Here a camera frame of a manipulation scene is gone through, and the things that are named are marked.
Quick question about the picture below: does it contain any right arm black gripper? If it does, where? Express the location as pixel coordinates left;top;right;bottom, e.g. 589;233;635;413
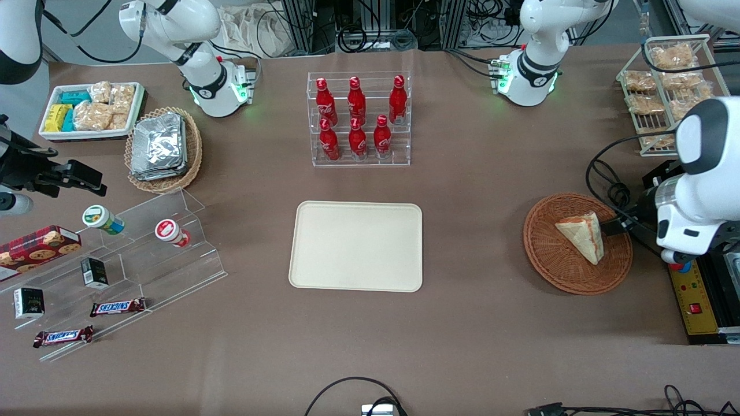
0;132;108;197

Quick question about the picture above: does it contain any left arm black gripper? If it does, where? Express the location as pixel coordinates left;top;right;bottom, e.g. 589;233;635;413
599;188;661;236

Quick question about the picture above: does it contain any triangle sandwich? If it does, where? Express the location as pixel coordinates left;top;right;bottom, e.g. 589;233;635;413
555;211;605;265

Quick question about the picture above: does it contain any round brown wicker basket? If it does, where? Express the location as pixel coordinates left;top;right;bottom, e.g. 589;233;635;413
523;192;634;296

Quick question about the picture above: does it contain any oval tan wicker basket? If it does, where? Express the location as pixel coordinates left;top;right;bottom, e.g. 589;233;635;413
124;106;204;194

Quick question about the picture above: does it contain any cream plastic tray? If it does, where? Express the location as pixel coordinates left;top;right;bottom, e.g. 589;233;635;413
288;200;423;293

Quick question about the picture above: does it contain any green lid yogurt cup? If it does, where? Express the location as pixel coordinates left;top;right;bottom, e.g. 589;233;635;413
82;205;125;235

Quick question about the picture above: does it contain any white rectangular snack bin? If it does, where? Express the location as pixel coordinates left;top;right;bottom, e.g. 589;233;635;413
39;81;145;143

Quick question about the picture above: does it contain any yellow snack packet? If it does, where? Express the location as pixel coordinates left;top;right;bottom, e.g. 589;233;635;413
44;104;73;133

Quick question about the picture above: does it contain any silver foil pack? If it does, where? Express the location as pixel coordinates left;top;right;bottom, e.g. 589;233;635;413
129;112;189;181

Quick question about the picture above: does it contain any red cookie box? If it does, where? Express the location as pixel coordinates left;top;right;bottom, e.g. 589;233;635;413
0;225;82;283

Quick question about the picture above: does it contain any clear bag of bread snacks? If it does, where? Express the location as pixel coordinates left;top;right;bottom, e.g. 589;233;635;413
651;43;695;70
627;94;666;116
661;72;704;91
668;87;713;121
638;129;678;149
624;70;657;92

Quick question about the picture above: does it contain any small black carton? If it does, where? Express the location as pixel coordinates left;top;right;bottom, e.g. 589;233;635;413
80;257;110;290
13;287;46;320

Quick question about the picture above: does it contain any red lid yogurt cup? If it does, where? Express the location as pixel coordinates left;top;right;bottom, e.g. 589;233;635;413
154;219;192;248

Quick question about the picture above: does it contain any yellow control box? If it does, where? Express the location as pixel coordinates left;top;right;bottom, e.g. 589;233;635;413
641;159;740;346

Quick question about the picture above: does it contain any clear acrylic step display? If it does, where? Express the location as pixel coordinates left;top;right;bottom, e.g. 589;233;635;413
0;187;228;363

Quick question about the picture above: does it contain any snickers chocolate bar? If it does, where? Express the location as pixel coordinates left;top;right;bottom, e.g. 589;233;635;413
90;297;147;318
32;325;95;349

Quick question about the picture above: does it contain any cream cloth bag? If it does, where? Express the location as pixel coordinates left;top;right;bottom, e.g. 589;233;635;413
219;5;297;59

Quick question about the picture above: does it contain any red cola bottle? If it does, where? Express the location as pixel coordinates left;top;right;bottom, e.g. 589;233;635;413
388;75;408;125
349;117;368;160
319;118;341;162
315;77;338;127
347;76;367;125
373;114;393;159

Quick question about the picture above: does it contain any clear acrylic bottle rack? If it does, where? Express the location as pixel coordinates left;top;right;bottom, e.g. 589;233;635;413
307;71;412;168

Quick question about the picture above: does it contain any black sealer power cable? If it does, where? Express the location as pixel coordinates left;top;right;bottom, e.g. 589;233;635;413
585;135;678;256

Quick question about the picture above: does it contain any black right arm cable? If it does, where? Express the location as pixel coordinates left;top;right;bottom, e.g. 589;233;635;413
42;0;152;65

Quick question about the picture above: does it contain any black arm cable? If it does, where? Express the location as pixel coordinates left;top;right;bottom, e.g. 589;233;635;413
641;32;740;75
42;0;152;65

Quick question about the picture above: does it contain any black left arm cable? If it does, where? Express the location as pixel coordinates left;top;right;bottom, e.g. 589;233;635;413
641;32;740;75

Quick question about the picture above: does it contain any white wire shelf rack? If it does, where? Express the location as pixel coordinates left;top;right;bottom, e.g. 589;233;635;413
616;34;731;157

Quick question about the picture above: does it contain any black cable with connector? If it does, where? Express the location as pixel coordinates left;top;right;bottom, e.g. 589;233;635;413
523;384;740;416

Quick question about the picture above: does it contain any black looped cable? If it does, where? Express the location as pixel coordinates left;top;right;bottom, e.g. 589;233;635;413
304;377;409;416

